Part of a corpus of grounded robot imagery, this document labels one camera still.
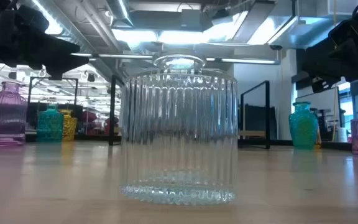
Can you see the pink ribbed narrow-necked glass vase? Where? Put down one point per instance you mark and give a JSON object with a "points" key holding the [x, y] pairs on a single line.
{"points": [[6, 115]]}

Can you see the clear ribbed cylindrical glass vase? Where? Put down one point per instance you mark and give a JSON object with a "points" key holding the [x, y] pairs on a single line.
{"points": [[179, 130]]}

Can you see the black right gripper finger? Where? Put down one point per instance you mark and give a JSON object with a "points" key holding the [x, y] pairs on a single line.
{"points": [[334, 62], [356, 31]]}

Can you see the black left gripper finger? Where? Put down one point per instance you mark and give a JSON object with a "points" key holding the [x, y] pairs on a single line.
{"points": [[48, 43], [70, 59]]}

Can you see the yellow diamond-pattern glass vase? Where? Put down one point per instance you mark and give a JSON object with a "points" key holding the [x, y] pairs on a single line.
{"points": [[70, 126]]}

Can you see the white bin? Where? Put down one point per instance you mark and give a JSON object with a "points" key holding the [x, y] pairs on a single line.
{"points": [[342, 135]]}

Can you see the teal bulbous flared glass vase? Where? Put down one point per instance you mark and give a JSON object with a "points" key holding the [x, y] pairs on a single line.
{"points": [[303, 127]]}

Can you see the dark ceiling security camera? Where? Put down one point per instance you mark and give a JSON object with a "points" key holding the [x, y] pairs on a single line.
{"points": [[276, 47]]}

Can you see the teal square diamond-pattern glass vase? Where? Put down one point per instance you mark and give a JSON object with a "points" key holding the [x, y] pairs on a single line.
{"points": [[50, 124]]}

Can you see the black monitor panel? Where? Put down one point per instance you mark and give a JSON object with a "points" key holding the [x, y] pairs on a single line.
{"points": [[256, 119]]}

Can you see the yellow slim glass vase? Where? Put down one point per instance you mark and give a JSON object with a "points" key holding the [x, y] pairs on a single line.
{"points": [[318, 140]]}

